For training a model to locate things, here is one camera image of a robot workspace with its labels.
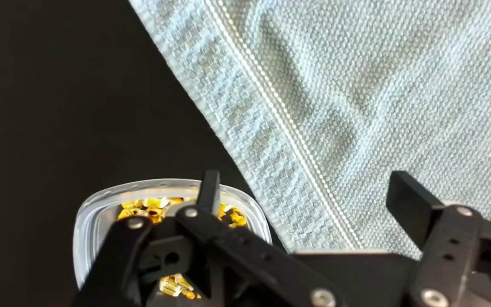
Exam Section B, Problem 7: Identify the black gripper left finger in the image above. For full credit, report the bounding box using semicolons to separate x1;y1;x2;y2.
74;169;340;307

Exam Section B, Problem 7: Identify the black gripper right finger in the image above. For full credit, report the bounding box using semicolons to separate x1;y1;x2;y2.
386;169;491;307

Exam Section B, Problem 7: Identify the yellow candy pile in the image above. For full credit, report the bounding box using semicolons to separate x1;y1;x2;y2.
116;194;251;302

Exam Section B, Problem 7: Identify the clear plastic bowl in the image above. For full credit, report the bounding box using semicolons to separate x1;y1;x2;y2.
72;176;275;293

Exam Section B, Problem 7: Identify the blue towel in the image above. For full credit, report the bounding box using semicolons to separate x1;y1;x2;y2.
128;0;491;259

